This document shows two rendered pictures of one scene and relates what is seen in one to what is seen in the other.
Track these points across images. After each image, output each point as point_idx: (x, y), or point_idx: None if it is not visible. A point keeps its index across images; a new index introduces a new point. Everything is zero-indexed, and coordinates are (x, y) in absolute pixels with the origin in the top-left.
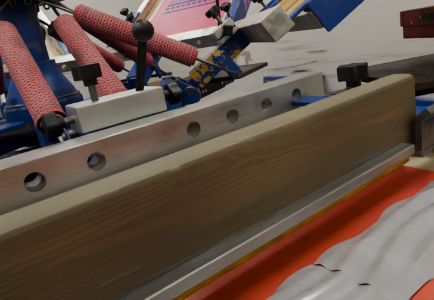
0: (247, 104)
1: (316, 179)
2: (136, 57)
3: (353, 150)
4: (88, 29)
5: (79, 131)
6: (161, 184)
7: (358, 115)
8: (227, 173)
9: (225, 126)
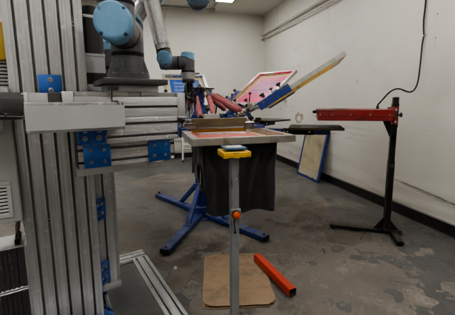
0: None
1: (225, 125)
2: (228, 108)
3: (232, 124)
4: (214, 99)
5: (204, 118)
6: (207, 119)
7: (233, 120)
8: (214, 120)
9: None
